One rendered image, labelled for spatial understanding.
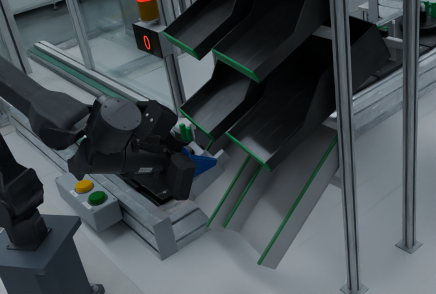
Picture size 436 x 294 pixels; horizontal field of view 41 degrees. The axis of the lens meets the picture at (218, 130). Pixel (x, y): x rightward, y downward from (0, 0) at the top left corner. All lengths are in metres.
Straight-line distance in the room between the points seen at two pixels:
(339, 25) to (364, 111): 0.77
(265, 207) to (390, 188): 0.43
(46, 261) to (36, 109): 0.33
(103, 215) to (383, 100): 0.82
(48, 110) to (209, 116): 0.35
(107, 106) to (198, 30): 0.31
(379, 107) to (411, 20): 0.68
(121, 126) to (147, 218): 0.53
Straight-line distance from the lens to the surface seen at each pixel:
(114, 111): 0.80
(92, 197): 1.38
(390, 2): 2.34
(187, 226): 1.32
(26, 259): 1.13
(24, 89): 0.91
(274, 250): 1.04
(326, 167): 1.01
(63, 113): 0.87
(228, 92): 1.13
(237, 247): 1.31
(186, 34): 1.07
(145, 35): 1.53
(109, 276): 1.33
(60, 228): 1.17
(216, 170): 0.94
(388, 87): 1.69
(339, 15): 0.88
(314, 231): 1.33
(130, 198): 1.38
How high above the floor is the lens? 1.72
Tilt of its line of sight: 30 degrees down
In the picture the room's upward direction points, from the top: 10 degrees counter-clockwise
